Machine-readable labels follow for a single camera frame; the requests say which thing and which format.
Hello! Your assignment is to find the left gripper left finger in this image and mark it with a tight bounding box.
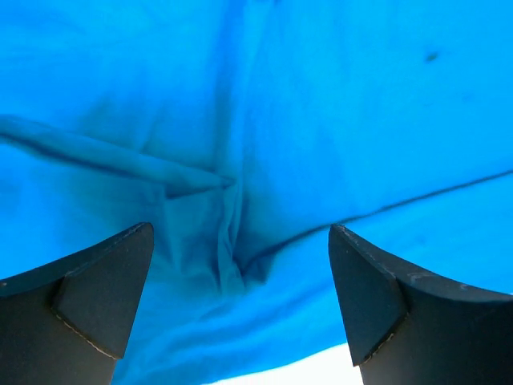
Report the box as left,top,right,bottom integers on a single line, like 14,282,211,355
1,223,154,385

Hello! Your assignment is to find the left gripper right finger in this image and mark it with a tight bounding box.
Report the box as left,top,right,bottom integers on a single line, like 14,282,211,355
329,225,512,385

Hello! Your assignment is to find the blue t-shirt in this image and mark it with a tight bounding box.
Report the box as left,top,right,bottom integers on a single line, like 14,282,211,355
1,1,512,384

